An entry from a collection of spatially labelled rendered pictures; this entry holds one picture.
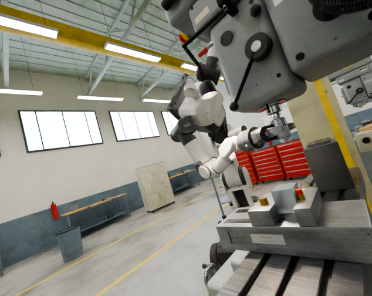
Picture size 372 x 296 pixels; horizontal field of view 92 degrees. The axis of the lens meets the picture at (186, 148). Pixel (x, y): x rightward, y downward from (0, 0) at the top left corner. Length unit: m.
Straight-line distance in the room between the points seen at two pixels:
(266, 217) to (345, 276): 0.16
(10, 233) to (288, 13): 7.68
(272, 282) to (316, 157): 0.59
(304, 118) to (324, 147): 1.51
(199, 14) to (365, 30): 0.46
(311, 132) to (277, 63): 1.86
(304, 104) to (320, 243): 2.02
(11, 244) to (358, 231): 7.64
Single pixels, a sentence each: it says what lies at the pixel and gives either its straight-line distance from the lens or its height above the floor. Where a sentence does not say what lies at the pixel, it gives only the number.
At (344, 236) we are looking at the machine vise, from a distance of 0.50.
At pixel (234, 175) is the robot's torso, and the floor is 1.03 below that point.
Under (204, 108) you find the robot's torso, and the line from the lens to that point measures 1.07.
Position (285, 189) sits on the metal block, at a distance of 0.53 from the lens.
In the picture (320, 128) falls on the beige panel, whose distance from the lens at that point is 2.40.
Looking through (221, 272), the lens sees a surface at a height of 0.73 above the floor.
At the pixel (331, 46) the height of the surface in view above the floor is 1.35.
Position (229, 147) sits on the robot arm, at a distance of 0.79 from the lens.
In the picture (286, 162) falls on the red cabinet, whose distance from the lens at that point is 5.48.
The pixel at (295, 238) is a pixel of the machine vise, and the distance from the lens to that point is 0.52.
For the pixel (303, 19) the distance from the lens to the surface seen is 0.59.
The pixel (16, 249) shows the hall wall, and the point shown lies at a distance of 7.72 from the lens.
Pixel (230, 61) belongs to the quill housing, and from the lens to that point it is 0.66.
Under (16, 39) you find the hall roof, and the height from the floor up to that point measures 6.20.
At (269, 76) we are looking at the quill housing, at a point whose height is 1.37.
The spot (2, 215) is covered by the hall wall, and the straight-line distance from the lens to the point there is 7.69.
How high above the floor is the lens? 1.20
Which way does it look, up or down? 5 degrees up
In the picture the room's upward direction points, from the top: 17 degrees counter-clockwise
